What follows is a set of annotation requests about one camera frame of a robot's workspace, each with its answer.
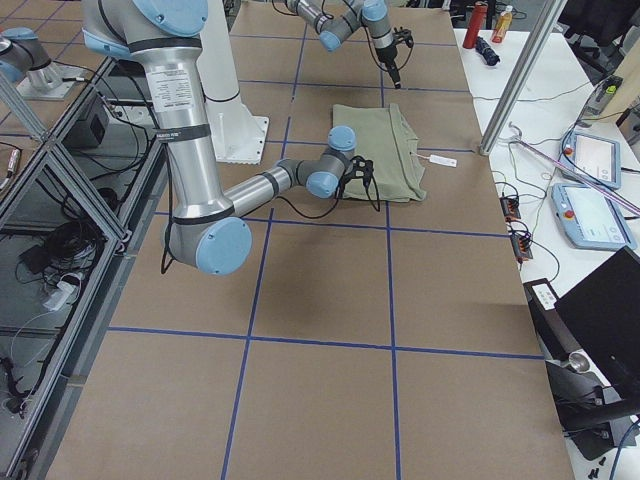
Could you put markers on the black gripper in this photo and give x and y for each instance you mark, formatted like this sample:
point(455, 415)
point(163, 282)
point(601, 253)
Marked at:
point(386, 54)

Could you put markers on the olive green long-sleeve shirt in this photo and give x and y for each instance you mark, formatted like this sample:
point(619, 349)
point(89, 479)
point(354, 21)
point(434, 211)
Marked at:
point(384, 136)

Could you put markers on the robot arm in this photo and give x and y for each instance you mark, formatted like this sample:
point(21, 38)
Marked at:
point(206, 229)
point(333, 30)

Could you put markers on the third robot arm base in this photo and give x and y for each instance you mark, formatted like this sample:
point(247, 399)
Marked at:
point(25, 61)

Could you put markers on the folded dark blue umbrella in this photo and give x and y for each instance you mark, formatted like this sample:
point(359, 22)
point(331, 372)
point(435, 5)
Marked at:
point(487, 53)

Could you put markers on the white shirt price tag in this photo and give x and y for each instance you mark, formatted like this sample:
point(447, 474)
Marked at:
point(442, 160)

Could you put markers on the red cylinder bottle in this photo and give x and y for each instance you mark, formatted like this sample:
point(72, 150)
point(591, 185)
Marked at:
point(478, 16)

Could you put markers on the orange drink bottle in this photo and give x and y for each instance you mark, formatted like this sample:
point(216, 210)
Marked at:
point(503, 24)

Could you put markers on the orange connector board far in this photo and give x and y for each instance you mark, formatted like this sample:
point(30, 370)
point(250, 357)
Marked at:
point(510, 208)

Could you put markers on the orange connector board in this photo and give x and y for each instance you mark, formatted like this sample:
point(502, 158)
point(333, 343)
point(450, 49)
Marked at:
point(510, 208)
point(521, 243)

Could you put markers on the orange connector board near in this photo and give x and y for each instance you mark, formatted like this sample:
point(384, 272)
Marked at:
point(521, 243)

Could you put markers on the far teach pendant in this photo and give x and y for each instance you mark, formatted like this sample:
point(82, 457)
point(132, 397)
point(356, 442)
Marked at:
point(589, 156)

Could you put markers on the teach pendant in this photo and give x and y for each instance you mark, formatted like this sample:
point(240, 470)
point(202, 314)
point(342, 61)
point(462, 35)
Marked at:
point(589, 156)
point(589, 220)

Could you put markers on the near teach pendant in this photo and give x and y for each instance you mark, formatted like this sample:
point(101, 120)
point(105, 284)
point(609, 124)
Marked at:
point(589, 220)

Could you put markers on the black labelled box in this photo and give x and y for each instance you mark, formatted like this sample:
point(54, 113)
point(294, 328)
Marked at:
point(553, 332)

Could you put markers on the black monitor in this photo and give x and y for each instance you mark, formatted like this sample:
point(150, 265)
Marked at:
point(602, 314)

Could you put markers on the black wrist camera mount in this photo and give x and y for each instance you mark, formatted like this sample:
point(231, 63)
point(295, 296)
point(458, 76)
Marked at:
point(403, 36)
point(362, 169)

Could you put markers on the aluminium frame post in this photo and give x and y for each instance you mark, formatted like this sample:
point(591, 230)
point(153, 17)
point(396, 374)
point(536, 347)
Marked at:
point(527, 59)

